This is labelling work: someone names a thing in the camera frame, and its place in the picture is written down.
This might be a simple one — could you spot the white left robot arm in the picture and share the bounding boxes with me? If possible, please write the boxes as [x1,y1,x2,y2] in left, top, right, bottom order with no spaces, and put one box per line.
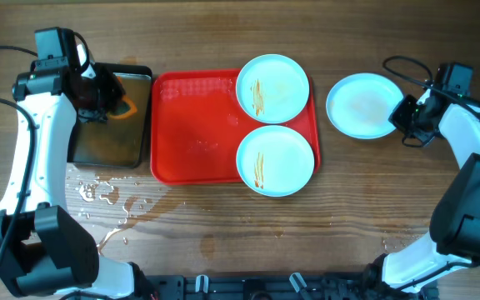
[0,63,158,299]

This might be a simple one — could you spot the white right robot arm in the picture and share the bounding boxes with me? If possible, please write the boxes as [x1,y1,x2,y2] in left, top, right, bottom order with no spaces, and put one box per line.
[362,95,480,297]

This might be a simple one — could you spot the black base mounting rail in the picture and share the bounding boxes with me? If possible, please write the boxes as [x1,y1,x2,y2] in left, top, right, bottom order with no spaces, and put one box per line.
[67,271,440,300]

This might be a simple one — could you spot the orange sponge with green scourer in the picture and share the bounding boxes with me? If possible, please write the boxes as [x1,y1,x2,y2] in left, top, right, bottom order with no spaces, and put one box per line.
[107,95,138,120]

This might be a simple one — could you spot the red serving tray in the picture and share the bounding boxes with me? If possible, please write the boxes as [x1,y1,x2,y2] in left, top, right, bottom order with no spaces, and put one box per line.
[149,68,322,187]

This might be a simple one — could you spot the light blue plate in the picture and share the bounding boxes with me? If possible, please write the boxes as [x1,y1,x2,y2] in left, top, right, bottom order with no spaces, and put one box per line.
[326,72,403,140]
[236,125,315,198]
[235,54,310,124]

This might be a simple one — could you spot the black water tray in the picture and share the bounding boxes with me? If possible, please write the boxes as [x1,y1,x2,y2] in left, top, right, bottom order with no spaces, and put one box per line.
[67,62,153,168]

